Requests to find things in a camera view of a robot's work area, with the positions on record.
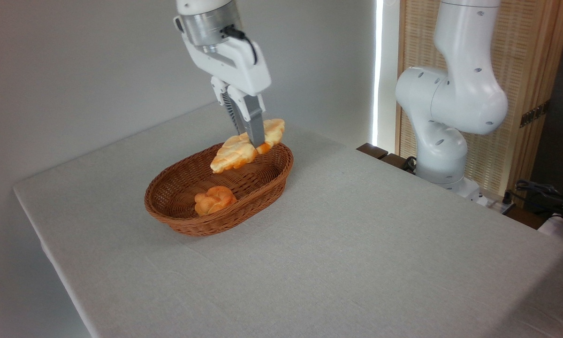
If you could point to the brown oval wicker basket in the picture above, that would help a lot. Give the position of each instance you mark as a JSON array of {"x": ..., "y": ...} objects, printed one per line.
[{"x": 262, "y": 192}]

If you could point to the small orange knotted bread roll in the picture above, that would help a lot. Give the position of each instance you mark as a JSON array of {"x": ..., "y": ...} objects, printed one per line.
[{"x": 213, "y": 199}]

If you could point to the long pale braided bread loaf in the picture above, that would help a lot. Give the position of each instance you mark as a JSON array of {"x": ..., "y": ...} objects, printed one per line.
[{"x": 234, "y": 155}]

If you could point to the dark metal hinge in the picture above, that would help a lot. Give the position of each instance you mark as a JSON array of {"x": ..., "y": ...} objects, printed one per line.
[{"x": 534, "y": 114}]

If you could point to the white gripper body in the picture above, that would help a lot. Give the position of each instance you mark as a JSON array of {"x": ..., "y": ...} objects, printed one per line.
[{"x": 237, "y": 65}]

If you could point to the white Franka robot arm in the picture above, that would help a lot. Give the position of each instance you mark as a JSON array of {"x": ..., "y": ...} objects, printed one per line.
[{"x": 455, "y": 98}]

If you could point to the grey tablecloth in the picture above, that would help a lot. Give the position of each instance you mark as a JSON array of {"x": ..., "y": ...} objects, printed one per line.
[{"x": 380, "y": 263}]

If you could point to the dark brown wooden base table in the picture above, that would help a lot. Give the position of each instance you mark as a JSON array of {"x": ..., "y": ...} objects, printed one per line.
[{"x": 373, "y": 150}]

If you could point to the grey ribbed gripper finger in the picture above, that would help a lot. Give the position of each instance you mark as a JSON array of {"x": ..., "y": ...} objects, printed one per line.
[
  {"x": 254, "y": 122},
  {"x": 225, "y": 99}
]

